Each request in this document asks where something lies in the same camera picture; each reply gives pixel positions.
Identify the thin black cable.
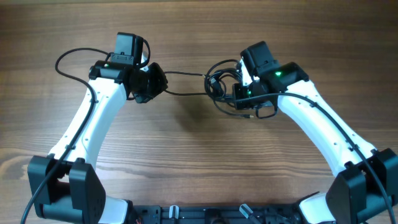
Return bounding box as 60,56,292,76
163,70,254,119

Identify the thick black USB cable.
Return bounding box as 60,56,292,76
203,67,244,103

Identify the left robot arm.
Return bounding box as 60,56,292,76
21,32,167,223

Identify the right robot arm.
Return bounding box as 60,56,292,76
233,42,397,223

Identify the left camera black cable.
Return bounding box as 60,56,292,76
19,47,109,224

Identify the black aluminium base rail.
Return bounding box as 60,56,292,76
126,204,303,224

